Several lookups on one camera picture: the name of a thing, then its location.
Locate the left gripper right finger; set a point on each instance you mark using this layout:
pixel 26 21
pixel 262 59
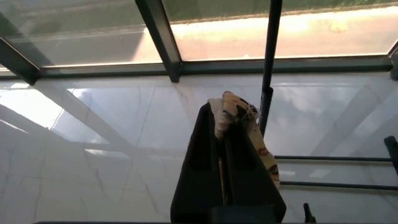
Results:
pixel 248 186

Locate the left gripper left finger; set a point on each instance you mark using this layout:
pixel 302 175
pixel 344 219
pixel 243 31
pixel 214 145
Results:
pixel 196 186

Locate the cream printed garment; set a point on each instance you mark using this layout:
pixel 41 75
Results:
pixel 230 105

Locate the black clothes rack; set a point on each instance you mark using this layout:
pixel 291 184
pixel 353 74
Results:
pixel 270 46

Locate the window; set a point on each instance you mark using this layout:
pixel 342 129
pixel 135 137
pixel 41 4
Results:
pixel 161 40

